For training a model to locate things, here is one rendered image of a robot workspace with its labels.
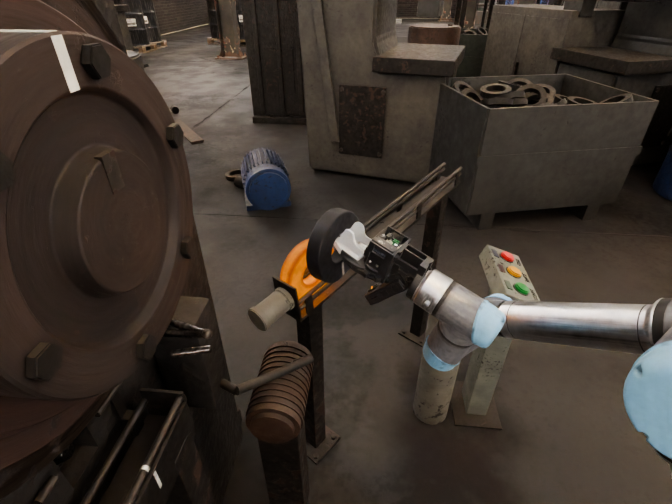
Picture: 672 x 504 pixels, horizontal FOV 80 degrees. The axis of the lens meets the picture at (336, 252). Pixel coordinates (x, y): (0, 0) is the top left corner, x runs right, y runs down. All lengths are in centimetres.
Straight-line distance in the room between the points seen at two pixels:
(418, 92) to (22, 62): 272
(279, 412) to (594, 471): 108
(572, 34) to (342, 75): 196
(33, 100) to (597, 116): 262
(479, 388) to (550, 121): 158
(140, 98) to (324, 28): 265
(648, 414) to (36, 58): 64
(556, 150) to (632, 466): 163
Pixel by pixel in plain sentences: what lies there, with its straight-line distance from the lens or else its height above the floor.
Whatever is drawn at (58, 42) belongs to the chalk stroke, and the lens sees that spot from 34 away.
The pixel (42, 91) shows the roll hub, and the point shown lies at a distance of 32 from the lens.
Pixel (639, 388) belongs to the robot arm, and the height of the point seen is 91.
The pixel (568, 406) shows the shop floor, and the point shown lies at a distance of 178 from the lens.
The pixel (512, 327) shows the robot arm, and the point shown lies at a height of 74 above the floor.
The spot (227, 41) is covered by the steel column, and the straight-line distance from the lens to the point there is 933.
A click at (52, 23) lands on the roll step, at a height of 125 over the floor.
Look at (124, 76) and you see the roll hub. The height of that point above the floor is 122.
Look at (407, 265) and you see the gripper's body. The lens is 74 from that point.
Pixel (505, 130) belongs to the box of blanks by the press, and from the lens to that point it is 242.
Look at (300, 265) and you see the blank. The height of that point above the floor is 75.
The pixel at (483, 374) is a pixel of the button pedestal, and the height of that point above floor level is 22.
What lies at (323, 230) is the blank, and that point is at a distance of 77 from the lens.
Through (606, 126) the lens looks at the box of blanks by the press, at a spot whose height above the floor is 61.
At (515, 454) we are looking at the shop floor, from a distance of 158.
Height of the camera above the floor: 128
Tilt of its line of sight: 34 degrees down
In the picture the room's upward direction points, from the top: straight up
